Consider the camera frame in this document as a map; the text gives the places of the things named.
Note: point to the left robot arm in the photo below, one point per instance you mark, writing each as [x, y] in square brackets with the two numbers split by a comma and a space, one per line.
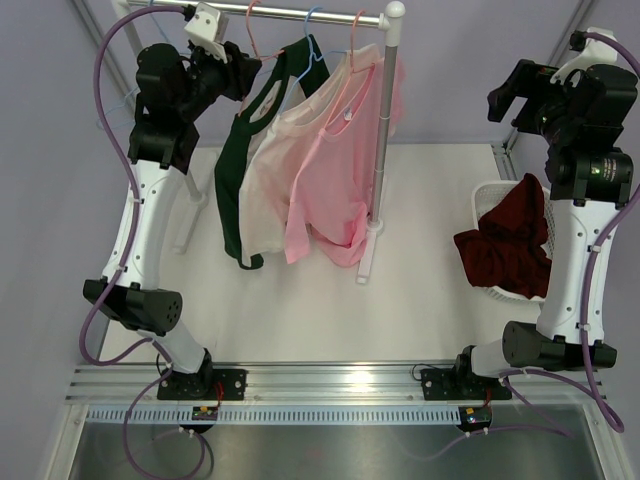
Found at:
[173, 92]

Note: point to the white slotted cable duct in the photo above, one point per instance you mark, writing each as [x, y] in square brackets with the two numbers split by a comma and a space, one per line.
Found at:
[288, 415]

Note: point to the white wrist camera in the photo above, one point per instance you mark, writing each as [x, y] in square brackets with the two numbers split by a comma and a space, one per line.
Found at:
[590, 52]
[206, 29]

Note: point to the silver white clothes rack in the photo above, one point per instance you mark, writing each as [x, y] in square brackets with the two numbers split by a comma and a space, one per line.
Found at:
[390, 22]

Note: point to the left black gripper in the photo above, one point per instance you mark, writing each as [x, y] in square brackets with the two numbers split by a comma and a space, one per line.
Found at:
[237, 73]

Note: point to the white plastic basket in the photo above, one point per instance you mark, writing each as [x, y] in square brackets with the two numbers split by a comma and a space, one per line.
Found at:
[484, 198]

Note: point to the pink hanger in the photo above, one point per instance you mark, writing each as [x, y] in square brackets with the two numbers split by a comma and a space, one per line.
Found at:
[254, 47]
[351, 71]

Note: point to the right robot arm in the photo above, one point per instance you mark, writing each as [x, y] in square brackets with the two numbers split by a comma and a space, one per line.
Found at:
[591, 183]

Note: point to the aluminium mounting rail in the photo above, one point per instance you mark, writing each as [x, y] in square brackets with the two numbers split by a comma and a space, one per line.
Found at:
[266, 383]

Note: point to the pink t shirt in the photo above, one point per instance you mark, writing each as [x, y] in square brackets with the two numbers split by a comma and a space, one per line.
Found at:
[331, 193]

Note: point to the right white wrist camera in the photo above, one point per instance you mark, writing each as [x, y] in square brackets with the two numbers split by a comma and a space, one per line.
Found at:
[590, 52]

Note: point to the left aluminium frame post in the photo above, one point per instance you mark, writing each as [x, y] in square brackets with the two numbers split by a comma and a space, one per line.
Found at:
[95, 18]

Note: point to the cream white t shirt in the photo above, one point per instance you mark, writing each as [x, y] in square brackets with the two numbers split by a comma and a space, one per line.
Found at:
[264, 196]

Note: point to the green and white t shirt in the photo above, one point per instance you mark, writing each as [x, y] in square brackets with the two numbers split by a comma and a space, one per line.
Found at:
[292, 70]

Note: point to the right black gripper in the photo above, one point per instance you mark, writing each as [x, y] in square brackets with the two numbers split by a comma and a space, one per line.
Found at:
[530, 81]

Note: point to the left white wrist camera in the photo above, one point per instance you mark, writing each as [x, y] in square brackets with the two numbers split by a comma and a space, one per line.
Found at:
[206, 29]

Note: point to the dark red t shirt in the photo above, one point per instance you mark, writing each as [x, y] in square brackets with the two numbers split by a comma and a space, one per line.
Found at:
[506, 249]

